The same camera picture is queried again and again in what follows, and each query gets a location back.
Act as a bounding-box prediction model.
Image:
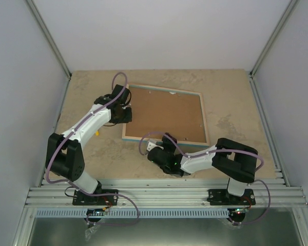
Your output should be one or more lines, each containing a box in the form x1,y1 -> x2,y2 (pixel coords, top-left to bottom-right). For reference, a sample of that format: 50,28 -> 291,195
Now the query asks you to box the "left controller board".
86,207 -> 109,216

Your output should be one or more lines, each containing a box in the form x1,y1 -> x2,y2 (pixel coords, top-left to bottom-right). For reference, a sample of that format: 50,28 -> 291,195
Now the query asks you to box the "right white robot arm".
146,133 -> 263,204

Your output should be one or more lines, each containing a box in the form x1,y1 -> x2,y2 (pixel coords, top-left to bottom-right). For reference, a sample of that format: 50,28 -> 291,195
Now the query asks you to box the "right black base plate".
206,189 -> 256,206

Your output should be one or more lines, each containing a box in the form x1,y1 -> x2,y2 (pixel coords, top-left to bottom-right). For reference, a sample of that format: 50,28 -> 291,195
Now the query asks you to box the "right controller board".
230,207 -> 249,215

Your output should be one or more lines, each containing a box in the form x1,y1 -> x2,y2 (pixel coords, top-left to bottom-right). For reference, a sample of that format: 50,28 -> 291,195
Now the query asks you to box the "controller board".
86,207 -> 109,216
230,207 -> 249,215

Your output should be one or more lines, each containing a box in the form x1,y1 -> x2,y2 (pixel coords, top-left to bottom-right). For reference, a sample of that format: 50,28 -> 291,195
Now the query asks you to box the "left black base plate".
72,189 -> 119,207

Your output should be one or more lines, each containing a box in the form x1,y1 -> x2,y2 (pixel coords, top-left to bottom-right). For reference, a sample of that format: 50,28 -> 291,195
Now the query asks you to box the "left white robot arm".
46,85 -> 132,204

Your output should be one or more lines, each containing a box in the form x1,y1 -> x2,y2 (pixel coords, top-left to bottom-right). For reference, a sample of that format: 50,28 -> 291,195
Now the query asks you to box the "grey slotted cable duct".
36,208 -> 229,219

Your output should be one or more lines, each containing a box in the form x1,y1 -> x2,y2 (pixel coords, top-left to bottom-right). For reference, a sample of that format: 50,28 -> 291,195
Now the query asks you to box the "aluminium corner post left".
25,0 -> 72,79

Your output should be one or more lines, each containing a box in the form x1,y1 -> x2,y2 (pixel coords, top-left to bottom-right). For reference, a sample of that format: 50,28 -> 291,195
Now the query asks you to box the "aluminium rail base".
25,178 -> 308,208

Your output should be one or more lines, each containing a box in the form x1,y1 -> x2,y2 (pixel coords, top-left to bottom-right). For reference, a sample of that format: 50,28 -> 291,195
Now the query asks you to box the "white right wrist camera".
146,139 -> 164,152

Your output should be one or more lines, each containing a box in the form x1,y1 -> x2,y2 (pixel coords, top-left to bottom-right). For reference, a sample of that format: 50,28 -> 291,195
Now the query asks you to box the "aluminium corner post right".
248,0 -> 301,77

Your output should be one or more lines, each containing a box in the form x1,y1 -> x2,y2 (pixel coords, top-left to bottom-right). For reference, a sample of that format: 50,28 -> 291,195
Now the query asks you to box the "aluminium corner post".
248,0 -> 301,77
25,0 -> 72,79

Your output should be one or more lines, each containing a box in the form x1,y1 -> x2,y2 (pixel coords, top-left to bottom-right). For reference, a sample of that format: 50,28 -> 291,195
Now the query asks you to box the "teal wooden picture frame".
122,84 -> 210,146

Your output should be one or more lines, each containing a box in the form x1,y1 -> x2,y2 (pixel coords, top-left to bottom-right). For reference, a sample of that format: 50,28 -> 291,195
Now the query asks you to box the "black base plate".
72,189 -> 119,207
206,189 -> 256,206

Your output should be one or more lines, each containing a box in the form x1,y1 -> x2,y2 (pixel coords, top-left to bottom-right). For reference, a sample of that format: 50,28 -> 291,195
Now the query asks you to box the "clear plastic bag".
85,224 -> 102,242

